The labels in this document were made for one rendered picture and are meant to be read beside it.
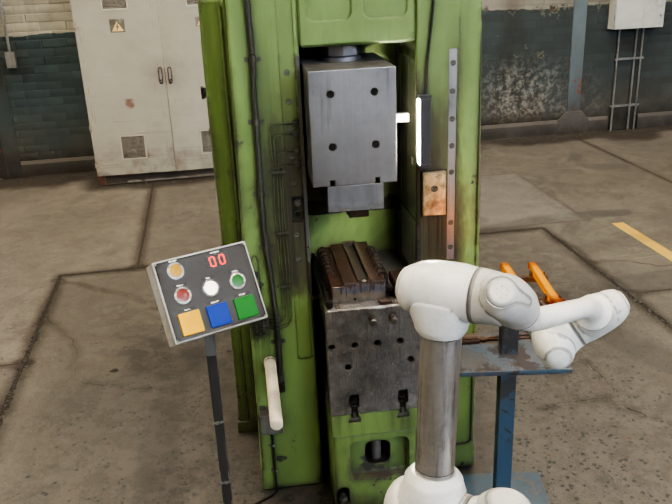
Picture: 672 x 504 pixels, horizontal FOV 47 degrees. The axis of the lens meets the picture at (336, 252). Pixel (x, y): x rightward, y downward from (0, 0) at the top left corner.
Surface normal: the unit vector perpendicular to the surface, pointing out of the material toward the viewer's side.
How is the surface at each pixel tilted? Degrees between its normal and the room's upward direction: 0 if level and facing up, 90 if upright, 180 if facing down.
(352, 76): 90
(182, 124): 90
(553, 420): 0
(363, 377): 90
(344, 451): 90
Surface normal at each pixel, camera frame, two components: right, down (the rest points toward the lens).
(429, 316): -0.52, 0.33
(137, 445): -0.04, -0.93
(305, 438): 0.13, 0.36
